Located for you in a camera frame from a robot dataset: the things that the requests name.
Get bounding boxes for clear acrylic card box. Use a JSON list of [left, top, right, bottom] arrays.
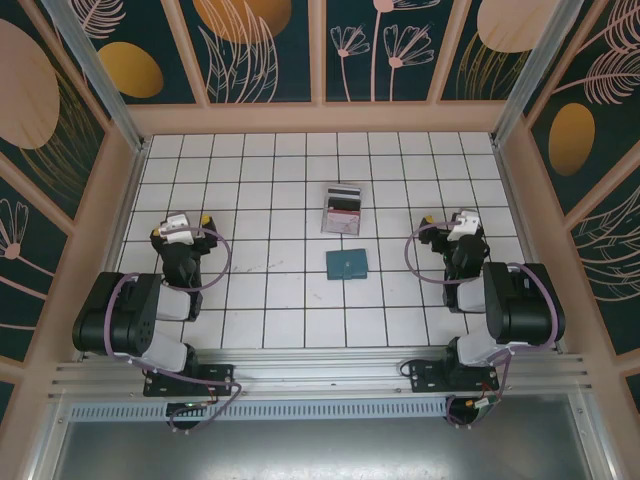
[[319, 183, 365, 237]]

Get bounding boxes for teal card holder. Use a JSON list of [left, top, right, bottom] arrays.
[[324, 247, 370, 282]]

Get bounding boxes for grey metal sheet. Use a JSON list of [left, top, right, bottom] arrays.
[[29, 417, 616, 480]]

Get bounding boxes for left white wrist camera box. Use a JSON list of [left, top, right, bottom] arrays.
[[158, 213, 195, 246]]

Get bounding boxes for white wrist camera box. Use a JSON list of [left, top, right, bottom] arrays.
[[158, 213, 195, 246], [446, 209, 482, 244]]

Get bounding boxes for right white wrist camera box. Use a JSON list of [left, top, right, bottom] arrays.
[[446, 209, 482, 244]]

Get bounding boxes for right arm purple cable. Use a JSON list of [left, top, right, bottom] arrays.
[[404, 222, 567, 431]]

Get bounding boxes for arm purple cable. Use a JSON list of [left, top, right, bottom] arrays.
[[99, 227, 244, 435], [404, 222, 567, 431]]

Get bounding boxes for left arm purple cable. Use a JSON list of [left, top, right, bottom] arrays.
[[99, 227, 244, 435]]

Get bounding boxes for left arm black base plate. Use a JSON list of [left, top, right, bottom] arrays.
[[143, 363, 236, 399]]

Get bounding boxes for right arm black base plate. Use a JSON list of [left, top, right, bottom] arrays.
[[408, 359, 501, 394]]

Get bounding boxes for black controller module with wires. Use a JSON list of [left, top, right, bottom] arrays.
[[446, 394, 501, 430]]

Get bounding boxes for aluminium frame post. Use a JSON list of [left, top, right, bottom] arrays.
[[492, 0, 596, 146], [42, 0, 151, 154]]

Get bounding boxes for aluminium mounting rail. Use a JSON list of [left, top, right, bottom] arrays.
[[47, 349, 591, 401]]

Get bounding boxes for grey slotted cable duct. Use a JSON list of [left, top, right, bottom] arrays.
[[67, 398, 451, 421]]

